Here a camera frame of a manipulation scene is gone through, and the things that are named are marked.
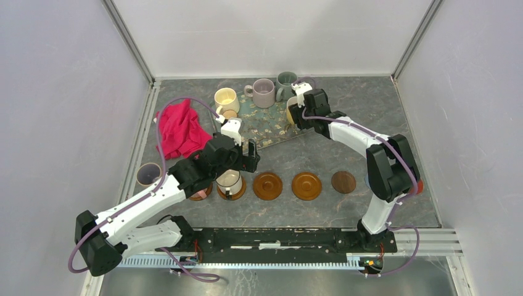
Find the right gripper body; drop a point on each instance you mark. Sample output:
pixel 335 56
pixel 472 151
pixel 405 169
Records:
pixel 302 118

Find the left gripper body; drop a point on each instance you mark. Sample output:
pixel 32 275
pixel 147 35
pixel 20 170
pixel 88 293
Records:
pixel 238 161

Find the yellow mug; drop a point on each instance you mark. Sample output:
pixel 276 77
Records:
pixel 290 102

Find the white black-rimmed mug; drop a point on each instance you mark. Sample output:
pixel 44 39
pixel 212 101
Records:
pixel 229 181

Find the wooden coaster three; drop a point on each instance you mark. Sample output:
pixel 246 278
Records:
pixel 209 191

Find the wooden coaster one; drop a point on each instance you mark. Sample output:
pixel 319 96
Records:
pixel 230 197

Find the green mug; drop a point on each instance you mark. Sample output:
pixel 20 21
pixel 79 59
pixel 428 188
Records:
pixel 284 83

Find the wooden coaster two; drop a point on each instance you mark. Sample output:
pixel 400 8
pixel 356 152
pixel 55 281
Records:
pixel 267 186

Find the cream mug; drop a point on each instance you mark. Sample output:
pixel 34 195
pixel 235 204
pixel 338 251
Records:
pixel 225 100

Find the lilac mug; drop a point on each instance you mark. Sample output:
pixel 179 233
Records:
pixel 262 93

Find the wooden coaster five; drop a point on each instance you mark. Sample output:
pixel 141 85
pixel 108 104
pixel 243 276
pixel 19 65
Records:
pixel 306 186

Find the dark walnut coaster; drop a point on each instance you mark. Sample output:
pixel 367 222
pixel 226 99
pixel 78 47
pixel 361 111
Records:
pixel 343 182

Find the beige pink-handled mug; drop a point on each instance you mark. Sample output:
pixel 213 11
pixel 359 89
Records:
pixel 148 174

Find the red round coaster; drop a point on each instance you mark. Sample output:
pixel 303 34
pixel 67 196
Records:
pixel 420 186

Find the pink mug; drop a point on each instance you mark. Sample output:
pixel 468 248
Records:
pixel 202 194

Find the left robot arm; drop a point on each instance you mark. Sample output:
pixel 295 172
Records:
pixel 108 237

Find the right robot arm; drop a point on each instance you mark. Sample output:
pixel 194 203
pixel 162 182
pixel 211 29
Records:
pixel 392 171

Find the small orange cup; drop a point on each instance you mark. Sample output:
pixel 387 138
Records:
pixel 229 114

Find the red cloth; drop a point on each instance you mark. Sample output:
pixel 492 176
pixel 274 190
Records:
pixel 180 130

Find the floral serving tray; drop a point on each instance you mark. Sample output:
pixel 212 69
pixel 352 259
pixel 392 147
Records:
pixel 266 126

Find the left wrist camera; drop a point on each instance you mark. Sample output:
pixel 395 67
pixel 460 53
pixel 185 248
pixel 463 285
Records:
pixel 230 127

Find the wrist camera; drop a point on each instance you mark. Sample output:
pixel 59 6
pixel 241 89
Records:
pixel 230 127
pixel 300 89

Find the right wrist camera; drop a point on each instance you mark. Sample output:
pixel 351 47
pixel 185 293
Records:
pixel 300 89

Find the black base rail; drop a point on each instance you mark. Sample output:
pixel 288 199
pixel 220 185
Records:
pixel 281 245

